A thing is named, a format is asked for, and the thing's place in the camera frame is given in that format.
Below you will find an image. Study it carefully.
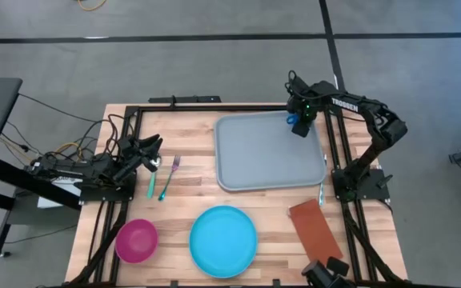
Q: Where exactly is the magenta plastic bowl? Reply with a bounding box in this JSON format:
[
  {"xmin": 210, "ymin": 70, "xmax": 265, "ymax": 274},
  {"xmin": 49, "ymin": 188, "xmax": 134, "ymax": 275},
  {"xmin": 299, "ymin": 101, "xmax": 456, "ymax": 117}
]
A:
[{"xmin": 114, "ymin": 218, "xmax": 159, "ymax": 264}]

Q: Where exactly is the iridescent metal fork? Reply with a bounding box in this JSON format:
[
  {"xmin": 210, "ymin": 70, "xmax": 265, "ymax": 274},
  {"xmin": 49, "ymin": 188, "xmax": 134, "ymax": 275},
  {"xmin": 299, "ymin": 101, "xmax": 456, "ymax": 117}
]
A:
[{"xmin": 158, "ymin": 154, "xmax": 182, "ymax": 202}]

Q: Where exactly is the blue round plate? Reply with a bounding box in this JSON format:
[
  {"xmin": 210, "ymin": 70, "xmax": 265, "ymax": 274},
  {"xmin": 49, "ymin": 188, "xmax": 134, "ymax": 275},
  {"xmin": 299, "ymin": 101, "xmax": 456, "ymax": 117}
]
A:
[{"xmin": 189, "ymin": 205, "xmax": 259, "ymax": 279}]

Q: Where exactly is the black mounted device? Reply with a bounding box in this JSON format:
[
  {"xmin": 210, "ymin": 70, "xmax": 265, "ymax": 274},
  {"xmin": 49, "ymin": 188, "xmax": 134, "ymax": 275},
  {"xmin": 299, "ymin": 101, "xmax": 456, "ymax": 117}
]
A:
[{"xmin": 301, "ymin": 256, "xmax": 351, "ymax": 288}]

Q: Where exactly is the spoon with teal handle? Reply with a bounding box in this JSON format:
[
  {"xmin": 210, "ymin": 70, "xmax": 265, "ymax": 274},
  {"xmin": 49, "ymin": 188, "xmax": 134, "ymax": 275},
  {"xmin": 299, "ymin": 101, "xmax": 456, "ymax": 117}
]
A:
[{"xmin": 146, "ymin": 156, "xmax": 162, "ymax": 200}]

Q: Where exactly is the yellow floor cable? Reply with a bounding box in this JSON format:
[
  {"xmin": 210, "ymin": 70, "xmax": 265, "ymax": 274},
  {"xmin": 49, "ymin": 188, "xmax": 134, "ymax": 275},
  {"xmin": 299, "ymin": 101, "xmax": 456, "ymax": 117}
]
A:
[{"xmin": 76, "ymin": 0, "xmax": 107, "ymax": 12}]

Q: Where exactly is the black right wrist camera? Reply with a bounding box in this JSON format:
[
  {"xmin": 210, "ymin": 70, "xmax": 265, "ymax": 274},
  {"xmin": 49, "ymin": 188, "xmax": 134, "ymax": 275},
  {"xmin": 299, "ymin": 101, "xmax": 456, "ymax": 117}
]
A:
[{"xmin": 292, "ymin": 118, "xmax": 315, "ymax": 138}]

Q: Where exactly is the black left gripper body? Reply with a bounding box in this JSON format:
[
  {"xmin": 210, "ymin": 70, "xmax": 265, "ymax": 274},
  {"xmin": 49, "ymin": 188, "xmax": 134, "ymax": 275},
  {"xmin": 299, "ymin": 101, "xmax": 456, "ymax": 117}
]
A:
[{"xmin": 112, "ymin": 135, "xmax": 148, "ymax": 183}]

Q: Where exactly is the black aluminium table frame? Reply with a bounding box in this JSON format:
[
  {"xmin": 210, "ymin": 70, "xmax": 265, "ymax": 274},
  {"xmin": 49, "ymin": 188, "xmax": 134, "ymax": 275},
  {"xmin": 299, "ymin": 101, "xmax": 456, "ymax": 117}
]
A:
[{"xmin": 64, "ymin": 103, "xmax": 410, "ymax": 288}]

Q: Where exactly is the black metal bracket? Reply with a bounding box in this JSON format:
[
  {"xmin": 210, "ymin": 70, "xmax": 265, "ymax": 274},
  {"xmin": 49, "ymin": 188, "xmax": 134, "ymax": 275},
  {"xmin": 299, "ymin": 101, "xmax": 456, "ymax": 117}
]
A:
[{"xmin": 148, "ymin": 94, "xmax": 222, "ymax": 106}]

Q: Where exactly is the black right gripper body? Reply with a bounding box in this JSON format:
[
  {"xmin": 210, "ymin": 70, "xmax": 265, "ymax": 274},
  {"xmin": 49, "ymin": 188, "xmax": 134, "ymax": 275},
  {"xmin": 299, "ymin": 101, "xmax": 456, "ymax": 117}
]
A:
[{"xmin": 285, "ymin": 70, "xmax": 320, "ymax": 126}]

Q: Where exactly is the tangled cable bundle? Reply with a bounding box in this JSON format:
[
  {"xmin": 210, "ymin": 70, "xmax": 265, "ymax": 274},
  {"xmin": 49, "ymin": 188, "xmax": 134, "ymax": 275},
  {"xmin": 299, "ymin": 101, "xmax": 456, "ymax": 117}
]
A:
[{"xmin": 0, "ymin": 114, "xmax": 135, "ymax": 169}]

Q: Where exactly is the black thin cable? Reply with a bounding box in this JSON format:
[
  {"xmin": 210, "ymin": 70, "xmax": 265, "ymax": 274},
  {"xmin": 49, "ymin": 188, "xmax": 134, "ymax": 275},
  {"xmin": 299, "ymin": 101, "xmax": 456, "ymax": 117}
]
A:
[
  {"xmin": 0, "ymin": 223, "xmax": 78, "ymax": 250},
  {"xmin": 17, "ymin": 93, "xmax": 110, "ymax": 123}
]

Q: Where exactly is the orange napkin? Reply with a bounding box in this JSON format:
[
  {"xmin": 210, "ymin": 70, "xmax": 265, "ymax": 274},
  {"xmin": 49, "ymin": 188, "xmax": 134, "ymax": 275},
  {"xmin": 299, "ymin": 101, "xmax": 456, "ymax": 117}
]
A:
[{"xmin": 288, "ymin": 198, "xmax": 344, "ymax": 266}]

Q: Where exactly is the white box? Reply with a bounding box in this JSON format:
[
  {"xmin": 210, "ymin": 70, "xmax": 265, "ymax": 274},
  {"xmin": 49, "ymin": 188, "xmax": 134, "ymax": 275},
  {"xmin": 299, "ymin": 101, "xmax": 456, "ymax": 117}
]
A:
[{"xmin": 37, "ymin": 178, "xmax": 83, "ymax": 210}]

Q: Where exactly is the grey plastic tray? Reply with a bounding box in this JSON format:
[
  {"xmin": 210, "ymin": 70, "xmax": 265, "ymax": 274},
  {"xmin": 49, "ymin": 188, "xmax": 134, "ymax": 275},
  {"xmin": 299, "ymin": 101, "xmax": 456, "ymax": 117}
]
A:
[{"xmin": 213, "ymin": 110, "xmax": 328, "ymax": 192}]

